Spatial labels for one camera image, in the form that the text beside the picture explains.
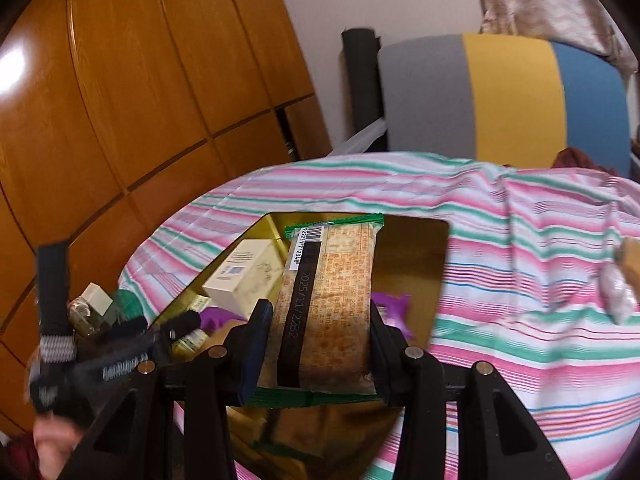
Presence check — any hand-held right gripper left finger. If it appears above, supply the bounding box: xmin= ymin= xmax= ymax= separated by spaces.
xmin=60 ymin=299 xmax=275 ymax=480

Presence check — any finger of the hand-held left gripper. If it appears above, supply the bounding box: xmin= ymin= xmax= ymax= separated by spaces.
xmin=36 ymin=242 xmax=77 ymax=363
xmin=142 ymin=310 xmax=202 ymax=361

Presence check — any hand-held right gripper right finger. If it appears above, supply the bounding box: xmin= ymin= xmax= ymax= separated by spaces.
xmin=367 ymin=300 xmax=571 ymax=480

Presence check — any brown cracker packet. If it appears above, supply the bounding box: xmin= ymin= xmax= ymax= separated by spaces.
xmin=250 ymin=214 xmax=386 ymax=408

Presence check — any gold-lined storage box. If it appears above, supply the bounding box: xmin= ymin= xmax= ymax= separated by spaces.
xmin=145 ymin=212 xmax=451 ymax=480

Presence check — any person's left hand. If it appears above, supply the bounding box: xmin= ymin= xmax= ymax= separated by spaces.
xmin=32 ymin=407 xmax=90 ymax=480

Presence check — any glass bottle cream cap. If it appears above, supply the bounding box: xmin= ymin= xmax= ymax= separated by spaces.
xmin=67 ymin=282 xmax=115 ymax=336

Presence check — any purple snack packet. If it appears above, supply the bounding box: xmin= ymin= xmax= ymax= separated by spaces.
xmin=372 ymin=290 xmax=416 ymax=341
xmin=200 ymin=307 xmax=242 ymax=333

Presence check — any green capped bottle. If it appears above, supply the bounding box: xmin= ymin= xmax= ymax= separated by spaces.
xmin=112 ymin=290 xmax=146 ymax=322

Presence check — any white carton box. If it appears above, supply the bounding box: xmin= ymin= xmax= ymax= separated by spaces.
xmin=201 ymin=239 xmax=291 ymax=321

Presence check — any striped tablecloth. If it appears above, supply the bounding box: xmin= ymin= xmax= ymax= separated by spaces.
xmin=120 ymin=152 xmax=640 ymax=480

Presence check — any wooden wardrobe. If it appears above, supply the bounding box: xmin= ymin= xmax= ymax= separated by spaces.
xmin=0 ymin=0 xmax=333 ymax=436

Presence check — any crumpled clear plastic bag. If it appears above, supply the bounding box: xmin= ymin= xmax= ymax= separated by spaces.
xmin=597 ymin=262 xmax=640 ymax=325

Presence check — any yellow sponge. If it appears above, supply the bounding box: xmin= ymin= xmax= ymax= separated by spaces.
xmin=616 ymin=237 xmax=640 ymax=286

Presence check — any dark red cloth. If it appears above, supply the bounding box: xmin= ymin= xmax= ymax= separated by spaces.
xmin=552 ymin=146 xmax=608 ymax=171

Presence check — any grey yellow blue chair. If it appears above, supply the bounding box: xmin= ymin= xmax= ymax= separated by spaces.
xmin=341 ymin=27 xmax=631 ymax=178

